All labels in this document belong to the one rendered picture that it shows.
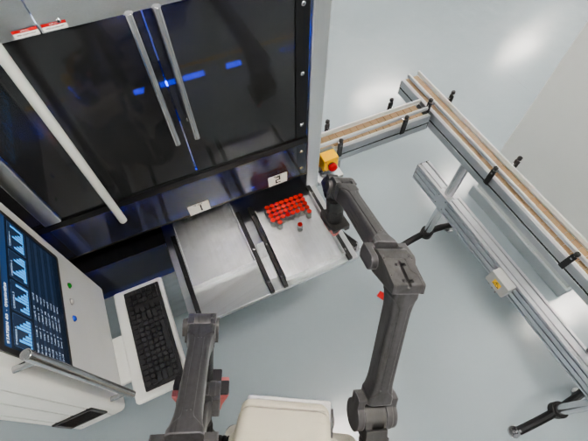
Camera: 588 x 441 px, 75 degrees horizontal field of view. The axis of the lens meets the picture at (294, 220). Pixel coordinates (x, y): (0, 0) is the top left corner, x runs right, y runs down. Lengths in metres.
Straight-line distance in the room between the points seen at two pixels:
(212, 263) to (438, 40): 3.45
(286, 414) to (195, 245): 0.90
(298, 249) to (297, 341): 0.90
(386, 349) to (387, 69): 3.25
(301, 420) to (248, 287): 0.71
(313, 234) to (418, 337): 1.11
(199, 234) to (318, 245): 0.50
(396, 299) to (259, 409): 0.40
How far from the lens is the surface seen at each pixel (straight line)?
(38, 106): 1.06
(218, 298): 1.52
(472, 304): 2.65
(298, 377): 2.31
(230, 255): 1.59
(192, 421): 0.74
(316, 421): 0.94
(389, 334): 0.89
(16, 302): 1.14
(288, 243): 1.59
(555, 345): 2.20
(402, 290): 0.83
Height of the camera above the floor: 2.28
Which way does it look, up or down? 58 degrees down
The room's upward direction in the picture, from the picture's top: 1 degrees counter-clockwise
